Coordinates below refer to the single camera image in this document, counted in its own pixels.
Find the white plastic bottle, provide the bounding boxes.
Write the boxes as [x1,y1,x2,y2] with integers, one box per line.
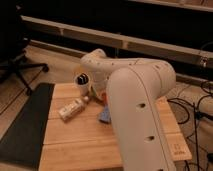
[59,96,90,121]

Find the black floor mat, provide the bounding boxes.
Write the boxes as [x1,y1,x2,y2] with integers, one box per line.
[0,83,54,169]

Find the white cup dark contents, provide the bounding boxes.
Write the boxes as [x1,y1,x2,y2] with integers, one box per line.
[75,73,89,96]

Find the black floor cables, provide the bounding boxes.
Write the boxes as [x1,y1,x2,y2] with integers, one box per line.
[167,79,213,171]

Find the long white rail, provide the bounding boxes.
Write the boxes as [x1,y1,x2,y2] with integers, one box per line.
[22,16,213,69]

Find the black office chair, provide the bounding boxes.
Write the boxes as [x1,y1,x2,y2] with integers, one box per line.
[0,0,49,95]

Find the blue sponge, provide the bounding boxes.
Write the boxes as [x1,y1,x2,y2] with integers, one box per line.
[99,106,111,124]

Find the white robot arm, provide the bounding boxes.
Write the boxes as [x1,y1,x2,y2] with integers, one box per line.
[81,49,176,171]

